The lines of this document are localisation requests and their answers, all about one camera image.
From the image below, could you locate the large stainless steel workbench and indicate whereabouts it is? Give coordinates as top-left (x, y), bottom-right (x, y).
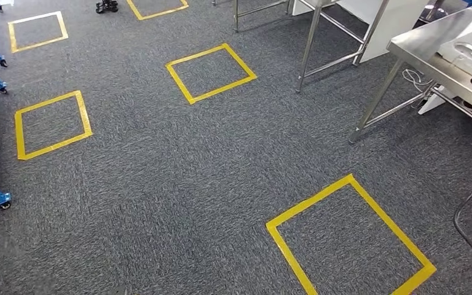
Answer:
top-left (348, 0), bottom-right (472, 144)

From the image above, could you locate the white cable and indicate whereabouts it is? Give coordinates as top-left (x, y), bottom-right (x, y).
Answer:
top-left (402, 68), bottom-right (438, 93)

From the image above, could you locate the white power strip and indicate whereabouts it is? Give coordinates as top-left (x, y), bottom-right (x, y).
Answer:
top-left (418, 85), bottom-right (455, 116)

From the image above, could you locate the black wheeled floor item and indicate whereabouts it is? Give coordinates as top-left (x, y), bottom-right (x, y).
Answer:
top-left (95, 0), bottom-right (119, 14)

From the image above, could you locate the yellow floor tape square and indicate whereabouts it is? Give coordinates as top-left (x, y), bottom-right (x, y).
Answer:
top-left (265, 173), bottom-right (438, 295)

